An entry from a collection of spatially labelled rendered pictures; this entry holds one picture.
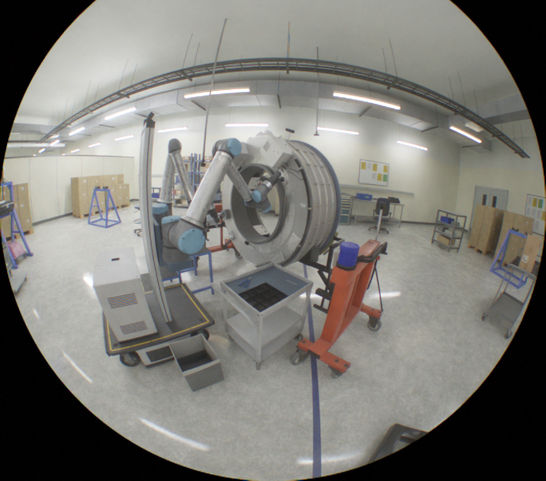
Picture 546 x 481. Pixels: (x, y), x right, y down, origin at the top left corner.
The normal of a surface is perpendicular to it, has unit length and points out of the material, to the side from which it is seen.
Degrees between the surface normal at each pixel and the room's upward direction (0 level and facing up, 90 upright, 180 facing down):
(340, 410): 0
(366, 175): 90
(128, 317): 90
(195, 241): 94
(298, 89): 90
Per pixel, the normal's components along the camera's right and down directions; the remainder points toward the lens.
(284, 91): -0.10, 0.17
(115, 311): 0.70, 0.17
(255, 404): 0.07, -0.98
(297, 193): -0.71, 0.08
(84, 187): 0.99, 0.08
